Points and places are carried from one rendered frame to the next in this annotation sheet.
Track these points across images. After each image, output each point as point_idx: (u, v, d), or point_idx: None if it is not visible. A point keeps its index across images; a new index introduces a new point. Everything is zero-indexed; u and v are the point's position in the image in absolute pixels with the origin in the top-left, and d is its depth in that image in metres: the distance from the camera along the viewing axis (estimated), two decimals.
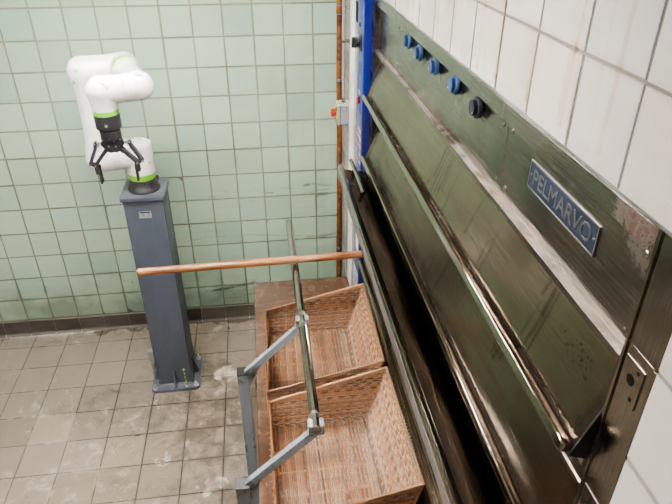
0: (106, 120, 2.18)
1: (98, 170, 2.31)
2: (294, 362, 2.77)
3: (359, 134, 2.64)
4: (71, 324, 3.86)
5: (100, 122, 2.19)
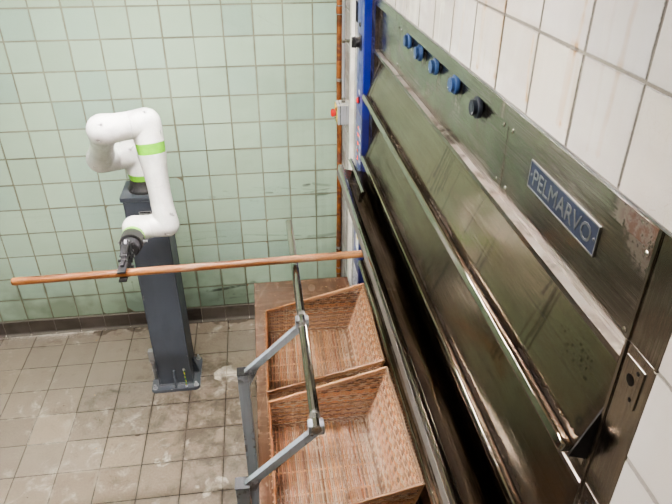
0: None
1: None
2: (294, 362, 2.77)
3: (359, 134, 2.64)
4: (71, 324, 3.86)
5: None
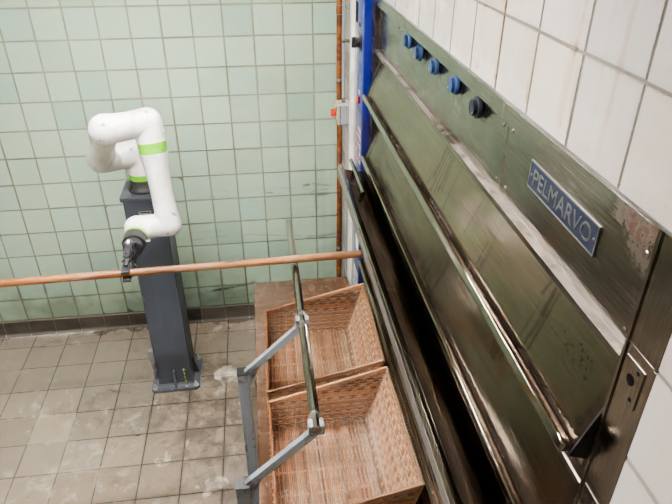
0: None
1: None
2: (294, 362, 2.77)
3: (359, 134, 2.64)
4: (71, 324, 3.86)
5: None
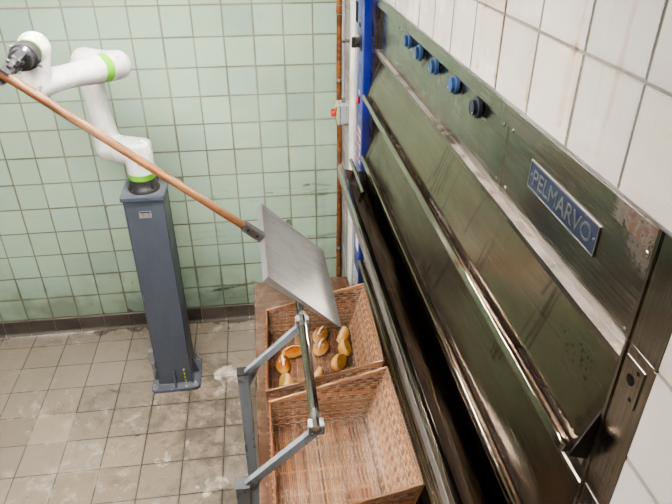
0: None
1: None
2: (294, 362, 2.77)
3: (359, 134, 2.64)
4: (71, 324, 3.86)
5: None
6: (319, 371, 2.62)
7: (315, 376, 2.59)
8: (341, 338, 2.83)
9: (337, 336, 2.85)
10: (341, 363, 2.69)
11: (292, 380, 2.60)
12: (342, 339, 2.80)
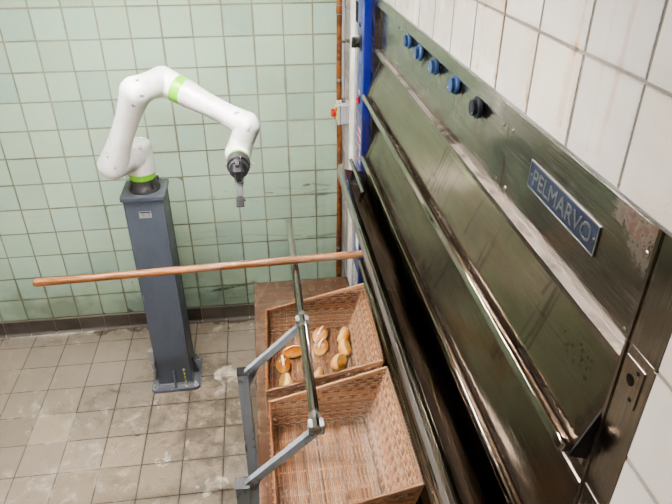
0: None
1: (236, 200, 2.32)
2: (294, 362, 2.77)
3: (359, 134, 2.64)
4: (71, 324, 3.86)
5: None
6: (319, 371, 2.62)
7: (315, 376, 2.59)
8: (341, 338, 2.83)
9: (337, 336, 2.85)
10: (341, 363, 2.69)
11: (292, 380, 2.60)
12: (342, 339, 2.80)
